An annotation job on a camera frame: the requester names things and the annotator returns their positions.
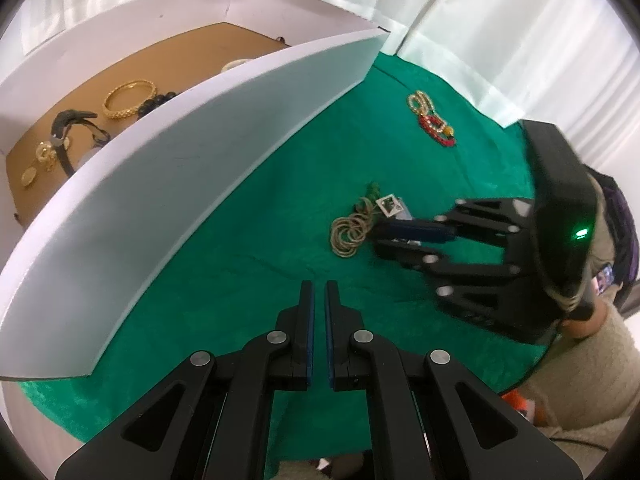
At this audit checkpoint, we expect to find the cream bead bracelet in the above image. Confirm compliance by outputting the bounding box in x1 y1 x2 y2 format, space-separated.
407 91 433 117

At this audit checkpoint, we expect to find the gold chain jewelry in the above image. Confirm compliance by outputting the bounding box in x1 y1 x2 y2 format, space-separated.
20 141 60 188

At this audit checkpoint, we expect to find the white cardboard box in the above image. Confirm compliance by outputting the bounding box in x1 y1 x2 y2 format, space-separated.
0 0 390 381

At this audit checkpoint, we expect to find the gold bangle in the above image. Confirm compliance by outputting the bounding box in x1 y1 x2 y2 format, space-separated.
102 80 158 120

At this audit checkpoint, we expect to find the square pendant necklace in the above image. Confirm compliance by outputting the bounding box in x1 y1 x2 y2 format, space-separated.
375 194 416 221

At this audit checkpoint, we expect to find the purple black bag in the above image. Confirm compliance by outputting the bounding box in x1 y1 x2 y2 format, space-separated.
590 170 640 286

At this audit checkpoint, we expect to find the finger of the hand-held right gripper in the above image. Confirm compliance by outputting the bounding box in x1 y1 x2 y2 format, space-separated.
372 197 533 251
375 239 537 342

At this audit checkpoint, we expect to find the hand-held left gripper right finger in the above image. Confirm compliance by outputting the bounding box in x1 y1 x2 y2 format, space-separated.
324 280 583 480

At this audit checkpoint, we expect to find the tan coiled cord bracelet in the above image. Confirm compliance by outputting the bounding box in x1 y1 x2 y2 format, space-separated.
330 182 382 260

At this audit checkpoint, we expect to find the red bead bracelet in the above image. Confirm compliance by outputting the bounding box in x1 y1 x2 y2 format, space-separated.
419 114 457 149

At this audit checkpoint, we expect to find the green cloth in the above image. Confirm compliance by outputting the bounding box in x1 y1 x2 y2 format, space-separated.
17 50 563 480

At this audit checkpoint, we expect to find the smartphone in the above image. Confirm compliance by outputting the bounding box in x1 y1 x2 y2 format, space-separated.
592 264 616 293

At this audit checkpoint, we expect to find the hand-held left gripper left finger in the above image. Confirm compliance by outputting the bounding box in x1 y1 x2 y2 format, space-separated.
54 280 315 480

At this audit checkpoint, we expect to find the orange patterned garment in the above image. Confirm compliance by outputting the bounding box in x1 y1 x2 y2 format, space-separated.
501 390 538 423

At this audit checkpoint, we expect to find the black bead bracelet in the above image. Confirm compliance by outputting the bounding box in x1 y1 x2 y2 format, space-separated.
136 91 178 120

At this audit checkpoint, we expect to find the black wrist watch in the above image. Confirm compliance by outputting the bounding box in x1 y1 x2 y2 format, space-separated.
49 109 113 178

